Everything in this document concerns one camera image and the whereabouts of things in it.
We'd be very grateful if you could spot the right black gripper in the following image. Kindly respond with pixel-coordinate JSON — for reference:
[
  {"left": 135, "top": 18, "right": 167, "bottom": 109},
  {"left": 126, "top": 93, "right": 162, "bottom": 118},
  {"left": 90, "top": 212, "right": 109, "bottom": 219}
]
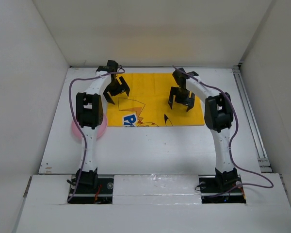
[{"left": 169, "top": 86, "right": 196, "bottom": 110}]

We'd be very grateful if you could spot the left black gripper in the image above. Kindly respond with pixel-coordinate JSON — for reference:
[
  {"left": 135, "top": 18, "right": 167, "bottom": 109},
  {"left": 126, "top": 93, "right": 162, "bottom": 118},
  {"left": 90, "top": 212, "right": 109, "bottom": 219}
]
[{"left": 103, "top": 77, "right": 129, "bottom": 103}]

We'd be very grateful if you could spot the yellow cartoon print cloth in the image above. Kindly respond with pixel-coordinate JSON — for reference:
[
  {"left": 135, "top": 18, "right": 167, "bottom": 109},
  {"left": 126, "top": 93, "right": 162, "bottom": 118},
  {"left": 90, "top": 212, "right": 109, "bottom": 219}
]
[{"left": 106, "top": 73, "right": 204, "bottom": 127}]

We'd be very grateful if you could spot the pink round plate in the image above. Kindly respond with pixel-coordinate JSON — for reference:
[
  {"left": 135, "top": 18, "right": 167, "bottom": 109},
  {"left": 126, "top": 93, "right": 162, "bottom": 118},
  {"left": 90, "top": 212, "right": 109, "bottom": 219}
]
[{"left": 71, "top": 115, "right": 108, "bottom": 141}]

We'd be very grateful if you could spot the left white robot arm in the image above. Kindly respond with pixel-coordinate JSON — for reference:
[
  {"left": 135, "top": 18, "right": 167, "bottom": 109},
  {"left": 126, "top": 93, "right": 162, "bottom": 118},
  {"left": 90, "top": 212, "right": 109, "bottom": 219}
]
[{"left": 68, "top": 60, "right": 130, "bottom": 194}]

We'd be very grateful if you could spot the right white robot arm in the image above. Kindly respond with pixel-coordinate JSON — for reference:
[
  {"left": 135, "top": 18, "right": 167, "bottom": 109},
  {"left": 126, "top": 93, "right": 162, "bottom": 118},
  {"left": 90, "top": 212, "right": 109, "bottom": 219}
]
[{"left": 168, "top": 68, "right": 240, "bottom": 194}]

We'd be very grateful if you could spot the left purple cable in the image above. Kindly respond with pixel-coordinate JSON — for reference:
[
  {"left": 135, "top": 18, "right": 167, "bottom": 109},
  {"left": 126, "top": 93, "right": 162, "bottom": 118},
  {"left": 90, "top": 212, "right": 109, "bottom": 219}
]
[{"left": 68, "top": 67, "right": 126, "bottom": 203}]

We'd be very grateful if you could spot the purple cable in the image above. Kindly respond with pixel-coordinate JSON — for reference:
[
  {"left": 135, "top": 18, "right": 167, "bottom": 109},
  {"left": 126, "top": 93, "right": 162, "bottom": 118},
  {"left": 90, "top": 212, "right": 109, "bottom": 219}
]
[
  {"left": 172, "top": 65, "right": 274, "bottom": 197},
  {"left": 68, "top": 67, "right": 126, "bottom": 203}
]

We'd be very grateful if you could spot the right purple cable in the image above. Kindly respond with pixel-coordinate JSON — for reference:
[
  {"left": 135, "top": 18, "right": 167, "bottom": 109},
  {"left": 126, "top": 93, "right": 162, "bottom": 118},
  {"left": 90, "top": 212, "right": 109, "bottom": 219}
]
[{"left": 172, "top": 65, "right": 274, "bottom": 197}]

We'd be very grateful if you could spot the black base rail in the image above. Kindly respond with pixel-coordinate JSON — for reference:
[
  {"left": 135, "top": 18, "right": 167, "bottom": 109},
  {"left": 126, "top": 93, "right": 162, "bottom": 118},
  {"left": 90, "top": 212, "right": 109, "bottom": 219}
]
[{"left": 67, "top": 175, "right": 246, "bottom": 205}]

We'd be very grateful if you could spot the aluminium side rail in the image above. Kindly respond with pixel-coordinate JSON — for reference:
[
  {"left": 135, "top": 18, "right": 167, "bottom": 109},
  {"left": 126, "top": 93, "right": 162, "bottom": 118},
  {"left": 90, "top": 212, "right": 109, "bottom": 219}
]
[{"left": 232, "top": 66, "right": 273, "bottom": 173}]

